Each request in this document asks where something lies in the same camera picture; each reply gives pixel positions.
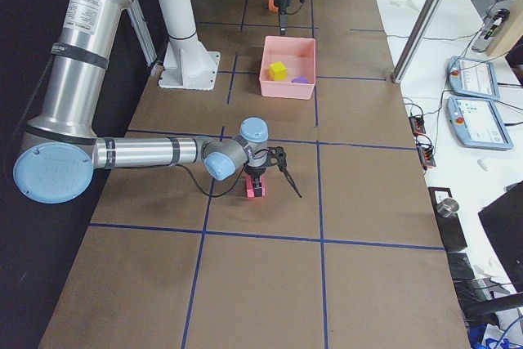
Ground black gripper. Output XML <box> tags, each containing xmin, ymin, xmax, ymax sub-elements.
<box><xmin>246</xmin><ymin>165</ymin><xmax>266</xmax><ymax>198</ymax></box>
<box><xmin>272</xmin><ymin>0</ymin><xmax>290</xmax><ymax>35</ymax></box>

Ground red foam block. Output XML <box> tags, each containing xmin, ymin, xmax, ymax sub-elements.
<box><xmin>245</xmin><ymin>175</ymin><xmax>266</xmax><ymax>198</ymax></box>

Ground orange foam block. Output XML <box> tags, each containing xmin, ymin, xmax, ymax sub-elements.
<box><xmin>267</xmin><ymin>0</ymin><xmax>279</xmax><ymax>13</ymax></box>

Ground yellow foam block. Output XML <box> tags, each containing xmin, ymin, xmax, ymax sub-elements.
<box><xmin>268</xmin><ymin>61</ymin><xmax>288</xmax><ymax>81</ymax></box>

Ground purple foam block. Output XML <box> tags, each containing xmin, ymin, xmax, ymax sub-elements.
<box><xmin>292</xmin><ymin>76</ymin><xmax>309</xmax><ymax>83</ymax></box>

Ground pink plastic bin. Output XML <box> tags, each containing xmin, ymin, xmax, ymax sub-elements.
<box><xmin>259</xmin><ymin>36</ymin><xmax>316</xmax><ymax>100</ymax></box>

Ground orange connector board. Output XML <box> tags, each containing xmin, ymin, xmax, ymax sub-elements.
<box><xmin>409</xmin><ymin>114</ymin><xmax>426</xmax><ymax>136</ymax></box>
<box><xmin>416</xmin><ymin>142</ymin><xmax>436</xmax><ymax>170</ymax></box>

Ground steel cylinder weight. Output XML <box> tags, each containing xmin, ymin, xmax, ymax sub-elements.
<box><xmin>436</xmin><ymin>198</ymin><xmax>459</xmax><ymax>218</ymax></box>

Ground far teach pendant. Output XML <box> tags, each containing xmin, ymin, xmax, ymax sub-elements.
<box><xmin>447</xmin><ymin>56</ymin><xmax>500</xmax><ymax>101</ymax></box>

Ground teach pendant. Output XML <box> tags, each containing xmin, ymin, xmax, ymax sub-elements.
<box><xmin>446</xmin><ymin>96</ymin><xmax>513</xmax><ymax>151</ymax></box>
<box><xmin>447</xmin><ymin>56</ymin><xmax>500</xmax><ymax>101</ymax></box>

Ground near teach pendant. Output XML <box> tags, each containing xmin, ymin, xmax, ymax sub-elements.
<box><xmin>446</xmin><ymin>96</ymin><xmax>513</xmax><ymax>151</ymax></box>

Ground black monitor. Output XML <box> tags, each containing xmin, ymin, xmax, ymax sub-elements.
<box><xmin>479</xmin><ymin>188</ymin><xmax>523</xmax><ymax>292</ymax></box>

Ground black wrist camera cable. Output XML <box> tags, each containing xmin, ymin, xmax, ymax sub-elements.
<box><xmin>179</xmin><ymin>146</ymin><xmax>303</xmax><ymax>199</ymax></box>

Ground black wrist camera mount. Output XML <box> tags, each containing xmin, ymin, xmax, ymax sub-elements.
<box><xmin>268</xmin><ymin>146</ymin><xmax>287</xmax><ymax>172</ymax></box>

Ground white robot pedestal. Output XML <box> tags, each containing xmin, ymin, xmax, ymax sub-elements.
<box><xmin>159</xmin><ymin>0</ymin><xmax>221</xmax><ymax>91</ymax></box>

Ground aluminium frame post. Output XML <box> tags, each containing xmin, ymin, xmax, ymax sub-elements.
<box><xmin>391</xmin><ymin>0</ymin><xmax>442</xmax><ymax>84</ymax></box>

